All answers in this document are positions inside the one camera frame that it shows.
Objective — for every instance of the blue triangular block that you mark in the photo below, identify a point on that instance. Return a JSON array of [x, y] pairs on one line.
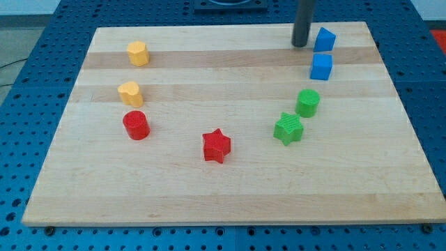
[[325, 40]]

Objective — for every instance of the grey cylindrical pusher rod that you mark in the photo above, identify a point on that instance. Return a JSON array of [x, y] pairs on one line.
[[303, 21]]

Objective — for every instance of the red cylinder block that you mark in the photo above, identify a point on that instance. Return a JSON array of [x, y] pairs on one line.
[[136, 125]]

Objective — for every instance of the red star block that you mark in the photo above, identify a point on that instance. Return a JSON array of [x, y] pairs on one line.
[[216, 146]]

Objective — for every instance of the yellow heart block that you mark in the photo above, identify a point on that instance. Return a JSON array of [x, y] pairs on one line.
[[130, 94]]

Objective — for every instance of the green cylinder block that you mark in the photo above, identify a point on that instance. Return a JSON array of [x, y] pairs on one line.
[[307, 103]]

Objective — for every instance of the green star block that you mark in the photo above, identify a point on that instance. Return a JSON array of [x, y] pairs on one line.
[[288, 128]]

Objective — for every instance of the blue cube block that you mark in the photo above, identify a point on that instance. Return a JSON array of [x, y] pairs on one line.
[[321, 66]]

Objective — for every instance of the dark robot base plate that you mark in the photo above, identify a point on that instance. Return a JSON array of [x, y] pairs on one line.
[[204, 6]]

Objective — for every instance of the yellow hexagon block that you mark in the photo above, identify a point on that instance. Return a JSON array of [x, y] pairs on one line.
[[138, 53]]

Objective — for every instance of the light wooden board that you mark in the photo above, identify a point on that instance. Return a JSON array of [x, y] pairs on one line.
[[358, 161]]

